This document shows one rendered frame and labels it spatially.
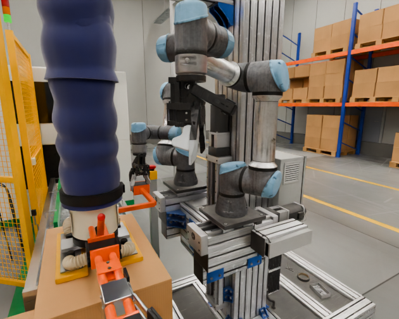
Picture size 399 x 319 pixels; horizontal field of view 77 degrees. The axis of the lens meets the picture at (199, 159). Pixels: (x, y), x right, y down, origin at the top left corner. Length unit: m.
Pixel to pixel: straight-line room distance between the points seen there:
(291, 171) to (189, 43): 1.08
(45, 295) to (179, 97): 0.73
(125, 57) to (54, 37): 9.69
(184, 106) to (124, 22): 10.33
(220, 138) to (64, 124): 0.73
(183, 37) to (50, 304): 0.82
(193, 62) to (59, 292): 0.80
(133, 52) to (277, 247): 10.01
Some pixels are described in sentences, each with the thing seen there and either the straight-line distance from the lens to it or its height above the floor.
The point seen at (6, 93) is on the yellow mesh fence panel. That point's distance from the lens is 2.15.
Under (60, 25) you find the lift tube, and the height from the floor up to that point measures 1.75.
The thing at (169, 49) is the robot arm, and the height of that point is 1.67.
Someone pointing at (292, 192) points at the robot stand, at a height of 1.03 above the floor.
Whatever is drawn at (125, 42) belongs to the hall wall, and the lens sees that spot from 10.72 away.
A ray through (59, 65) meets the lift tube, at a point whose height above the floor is 1.64.
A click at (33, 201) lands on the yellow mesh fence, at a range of 2.76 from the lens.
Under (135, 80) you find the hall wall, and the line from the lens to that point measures 10.58.
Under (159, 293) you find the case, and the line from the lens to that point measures 0.96.
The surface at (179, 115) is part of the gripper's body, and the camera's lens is 0.60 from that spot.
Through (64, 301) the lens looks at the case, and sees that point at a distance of 0.95.
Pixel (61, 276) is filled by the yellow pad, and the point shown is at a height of 0.97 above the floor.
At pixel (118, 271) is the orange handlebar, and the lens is 0.77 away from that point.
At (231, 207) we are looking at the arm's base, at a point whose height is 1.08.
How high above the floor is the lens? 1.51
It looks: 12 degrees down
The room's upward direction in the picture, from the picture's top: straight up
